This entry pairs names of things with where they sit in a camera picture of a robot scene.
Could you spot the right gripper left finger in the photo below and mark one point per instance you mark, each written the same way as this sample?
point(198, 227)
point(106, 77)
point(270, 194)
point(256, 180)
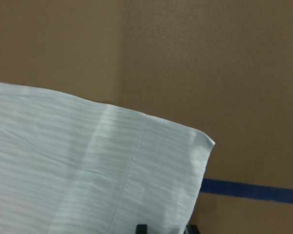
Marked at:
point(141, 227)

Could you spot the light blue button-up shirt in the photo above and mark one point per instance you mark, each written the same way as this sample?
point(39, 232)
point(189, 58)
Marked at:
point(73, 166)

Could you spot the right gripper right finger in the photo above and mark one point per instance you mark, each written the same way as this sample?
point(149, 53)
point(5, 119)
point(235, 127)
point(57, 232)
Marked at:
point(191, 228)

